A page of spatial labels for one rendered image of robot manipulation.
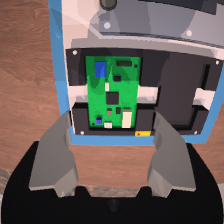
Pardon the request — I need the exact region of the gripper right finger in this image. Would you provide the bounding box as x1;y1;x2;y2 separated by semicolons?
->
147;112;224;224

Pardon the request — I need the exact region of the green circuit board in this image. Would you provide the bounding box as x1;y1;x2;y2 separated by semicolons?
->
86;56;141;128

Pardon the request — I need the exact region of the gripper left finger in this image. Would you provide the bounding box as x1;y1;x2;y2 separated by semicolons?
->
1;110;78;224

